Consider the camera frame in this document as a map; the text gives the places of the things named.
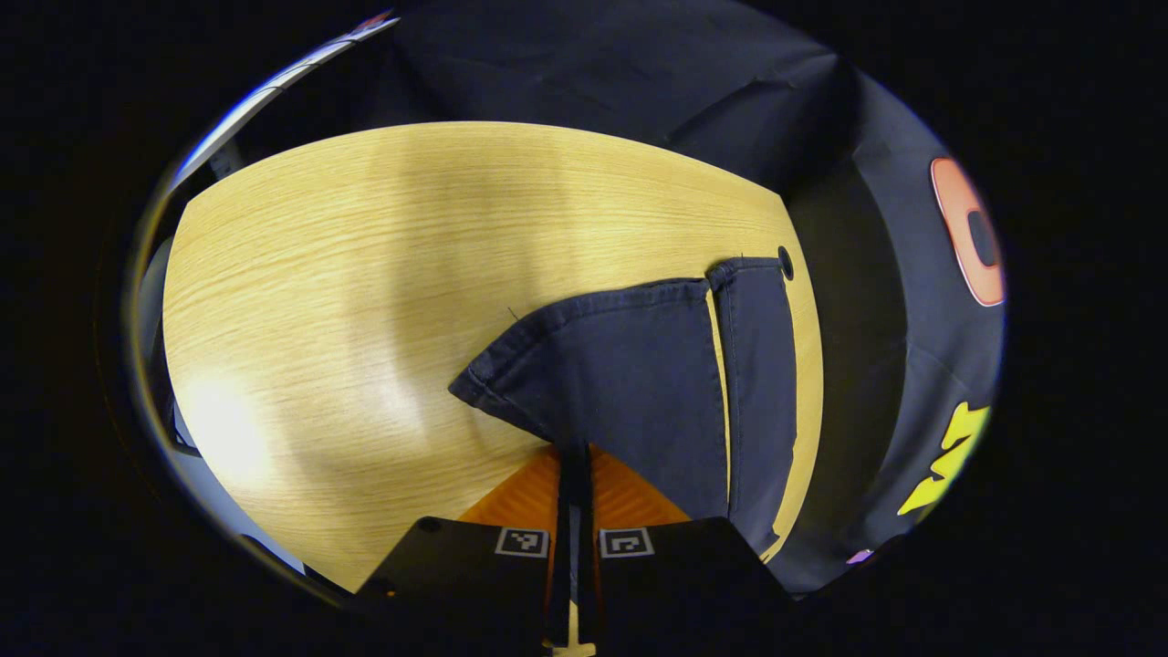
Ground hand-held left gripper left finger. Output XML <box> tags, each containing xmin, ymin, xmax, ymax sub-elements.
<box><xmin>356</xmin><ymin>444</ymin><xmax>572</xmax><ymax>656</ymax></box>

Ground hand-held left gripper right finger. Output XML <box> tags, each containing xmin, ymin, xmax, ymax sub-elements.
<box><xmin>570</xmin><ymin>444</ymin><xmax>795</xmax><ymax>656</ymax></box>

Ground dark jeans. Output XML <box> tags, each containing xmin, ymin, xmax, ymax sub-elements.
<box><xmin>447</xmin><ymin>257</ymin><xmax>799</xmax><ymax>558</ymax></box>

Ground black backdrop cloth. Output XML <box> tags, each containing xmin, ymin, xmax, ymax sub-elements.
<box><xmin>246</xmin><ymin>0</ymin><xmax>1007</xmax><ymax>599</ymax></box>

